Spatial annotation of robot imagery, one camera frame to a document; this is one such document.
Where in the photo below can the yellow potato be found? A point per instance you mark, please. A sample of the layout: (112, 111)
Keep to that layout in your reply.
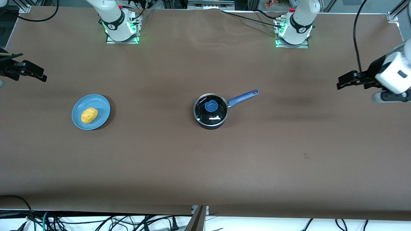
(89, 115)

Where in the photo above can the glass lid with blue knob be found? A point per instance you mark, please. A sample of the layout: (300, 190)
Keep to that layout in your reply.
(211, 106)

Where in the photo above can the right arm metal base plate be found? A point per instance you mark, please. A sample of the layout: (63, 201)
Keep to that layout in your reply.
(135, 40)

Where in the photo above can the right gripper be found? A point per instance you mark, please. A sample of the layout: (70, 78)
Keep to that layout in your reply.
(7, 68)

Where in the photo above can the blue round plate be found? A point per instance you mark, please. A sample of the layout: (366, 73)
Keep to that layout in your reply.
(99, 110)

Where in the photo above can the silver metal box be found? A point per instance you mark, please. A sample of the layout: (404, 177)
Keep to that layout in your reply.
(210, 4)

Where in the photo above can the aluminium frame beam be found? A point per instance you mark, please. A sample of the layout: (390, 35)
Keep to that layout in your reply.
(25, 7)
(398, 11)

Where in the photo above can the aluminium frame post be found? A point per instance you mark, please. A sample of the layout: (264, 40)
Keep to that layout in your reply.
(196, 221)

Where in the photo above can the colourful small items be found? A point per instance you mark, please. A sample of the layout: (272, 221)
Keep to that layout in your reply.
(276, 3)

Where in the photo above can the brown table cover sheet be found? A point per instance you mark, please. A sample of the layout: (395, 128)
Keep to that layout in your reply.
(192, 166)

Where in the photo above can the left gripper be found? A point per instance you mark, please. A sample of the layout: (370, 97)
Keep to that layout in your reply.
(374, 70)

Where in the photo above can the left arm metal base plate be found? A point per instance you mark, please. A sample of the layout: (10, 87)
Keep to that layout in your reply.
(290, 45)

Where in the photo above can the black power plug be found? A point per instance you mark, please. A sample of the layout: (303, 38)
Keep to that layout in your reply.
(175, 223)

